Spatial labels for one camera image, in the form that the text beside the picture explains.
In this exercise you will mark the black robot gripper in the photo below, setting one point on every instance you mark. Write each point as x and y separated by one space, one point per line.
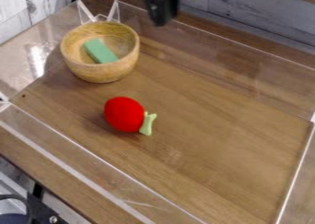
162 10

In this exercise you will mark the brown wooden bowl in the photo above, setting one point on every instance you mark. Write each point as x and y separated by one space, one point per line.
122 40

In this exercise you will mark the green rectangular block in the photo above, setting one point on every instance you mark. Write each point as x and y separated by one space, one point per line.
99 52

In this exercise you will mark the red plush tomato toy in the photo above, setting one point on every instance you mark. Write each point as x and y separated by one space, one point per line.
127 116

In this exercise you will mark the clear acrylic tray barrier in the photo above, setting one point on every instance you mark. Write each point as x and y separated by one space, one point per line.
230 157

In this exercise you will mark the black clamp under table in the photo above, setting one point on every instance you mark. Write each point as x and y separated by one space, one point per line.
43 215

